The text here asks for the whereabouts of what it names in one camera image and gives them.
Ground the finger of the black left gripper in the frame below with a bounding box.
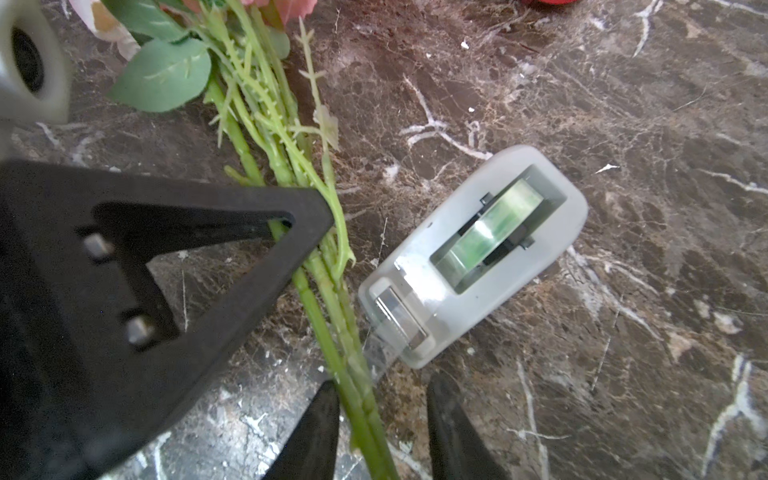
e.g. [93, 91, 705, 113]
[1, 159, 332, 479]

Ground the green core tape roll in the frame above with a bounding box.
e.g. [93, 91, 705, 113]
[436, 180, 544, 291]

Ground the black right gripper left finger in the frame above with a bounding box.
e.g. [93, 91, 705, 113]
[263, 380, 340, 480]

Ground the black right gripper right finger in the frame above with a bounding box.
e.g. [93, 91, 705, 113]
[427, 375, 509, 480]

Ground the red polka dot toaster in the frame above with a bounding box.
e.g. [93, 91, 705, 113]
[521, 0, 578, 6]

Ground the pink artificial flower bouquet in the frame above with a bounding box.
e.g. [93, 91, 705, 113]
[72, 1, 398, 479]

